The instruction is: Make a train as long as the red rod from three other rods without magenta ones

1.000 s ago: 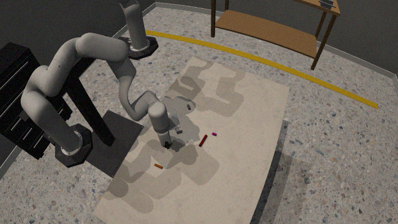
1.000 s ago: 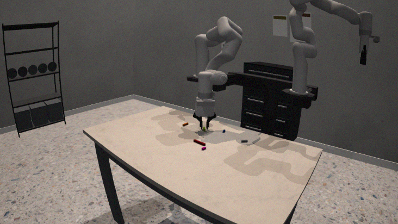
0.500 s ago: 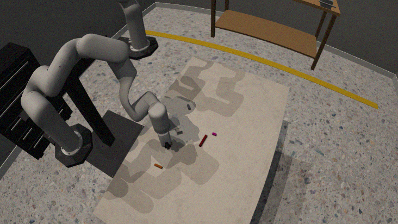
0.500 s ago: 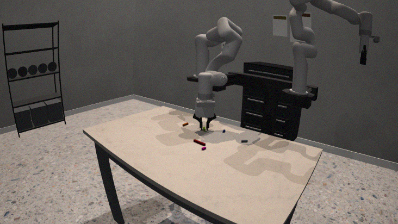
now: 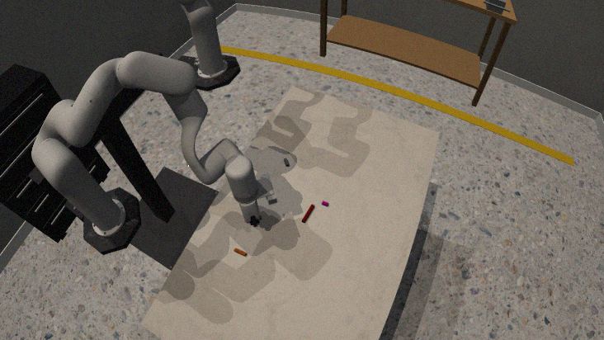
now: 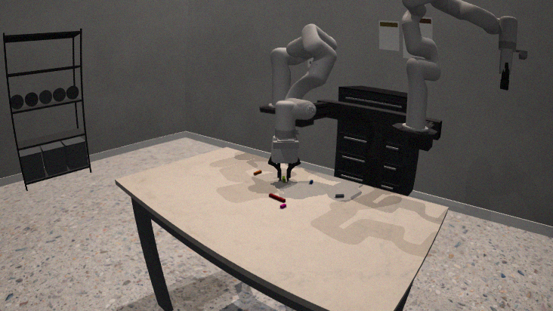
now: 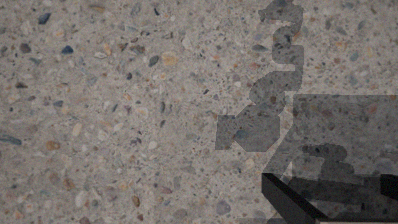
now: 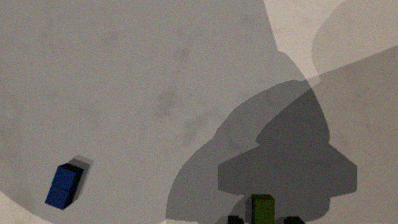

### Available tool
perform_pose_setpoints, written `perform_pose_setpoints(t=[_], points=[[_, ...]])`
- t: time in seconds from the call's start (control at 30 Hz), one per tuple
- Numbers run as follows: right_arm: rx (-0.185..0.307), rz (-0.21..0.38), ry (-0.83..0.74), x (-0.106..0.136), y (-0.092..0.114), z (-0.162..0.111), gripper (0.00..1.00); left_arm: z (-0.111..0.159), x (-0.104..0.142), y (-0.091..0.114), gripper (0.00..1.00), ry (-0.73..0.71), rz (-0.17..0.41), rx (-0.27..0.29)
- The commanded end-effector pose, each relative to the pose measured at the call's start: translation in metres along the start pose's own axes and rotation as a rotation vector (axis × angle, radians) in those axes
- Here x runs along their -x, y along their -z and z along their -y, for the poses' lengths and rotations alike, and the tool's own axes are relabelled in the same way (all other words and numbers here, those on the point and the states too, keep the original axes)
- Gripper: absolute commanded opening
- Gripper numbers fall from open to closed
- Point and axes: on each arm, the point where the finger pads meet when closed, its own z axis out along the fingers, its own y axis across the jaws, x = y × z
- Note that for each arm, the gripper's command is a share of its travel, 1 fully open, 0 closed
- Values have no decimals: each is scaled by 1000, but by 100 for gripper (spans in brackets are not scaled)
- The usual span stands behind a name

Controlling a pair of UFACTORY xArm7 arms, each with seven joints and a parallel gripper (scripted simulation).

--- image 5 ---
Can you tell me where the orange rod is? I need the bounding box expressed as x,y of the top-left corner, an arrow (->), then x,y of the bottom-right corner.
234,248 -> 247,256

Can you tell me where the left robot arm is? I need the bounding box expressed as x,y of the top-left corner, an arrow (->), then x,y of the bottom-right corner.
176,0 -> 228,79

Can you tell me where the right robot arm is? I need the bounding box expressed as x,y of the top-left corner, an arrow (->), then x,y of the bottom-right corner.
31,51 -> 277,237

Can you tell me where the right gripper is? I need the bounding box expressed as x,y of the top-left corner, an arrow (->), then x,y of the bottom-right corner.
238,198 -> 260,227

